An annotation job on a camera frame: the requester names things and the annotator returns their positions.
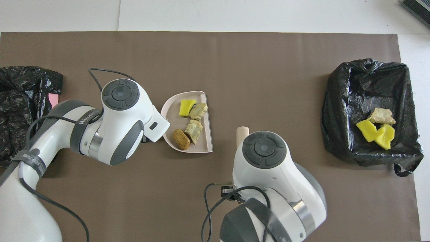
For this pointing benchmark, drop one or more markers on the brown table mat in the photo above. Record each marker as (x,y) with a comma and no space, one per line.
(235,67)

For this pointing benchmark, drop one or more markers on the beige hand brush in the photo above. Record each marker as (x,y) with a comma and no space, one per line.
(242,136)

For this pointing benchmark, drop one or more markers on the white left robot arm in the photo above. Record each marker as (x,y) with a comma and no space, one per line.
(124,111)

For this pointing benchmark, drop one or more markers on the pink plastic bin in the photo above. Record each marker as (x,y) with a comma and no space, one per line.
(53,100)

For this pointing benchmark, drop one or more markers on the grey-tan foam trash piece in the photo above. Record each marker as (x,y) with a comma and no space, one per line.
(381,116)

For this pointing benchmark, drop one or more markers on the black plastic trash bag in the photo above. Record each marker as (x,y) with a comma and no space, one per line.
(352,101)
(16,101)

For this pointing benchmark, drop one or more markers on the tan foam trash piece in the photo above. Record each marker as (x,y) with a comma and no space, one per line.
(195,130)
(199,111)

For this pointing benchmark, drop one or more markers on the brown foam trash piece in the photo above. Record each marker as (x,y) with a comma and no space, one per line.
(181,139)

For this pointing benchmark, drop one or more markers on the yellow foam trash piece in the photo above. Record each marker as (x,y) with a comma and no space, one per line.
(186,107)
(386,137)
(369,131)

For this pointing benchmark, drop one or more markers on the pale pink plastic dustpan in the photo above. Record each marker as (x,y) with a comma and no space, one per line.
(171,114)

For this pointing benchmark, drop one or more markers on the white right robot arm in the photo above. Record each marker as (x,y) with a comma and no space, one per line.
(268,161)

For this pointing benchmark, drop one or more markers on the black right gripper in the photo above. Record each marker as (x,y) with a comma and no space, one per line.
(230,193)

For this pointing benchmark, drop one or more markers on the dark grey ribbed object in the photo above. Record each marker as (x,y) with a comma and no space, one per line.
(418,8)

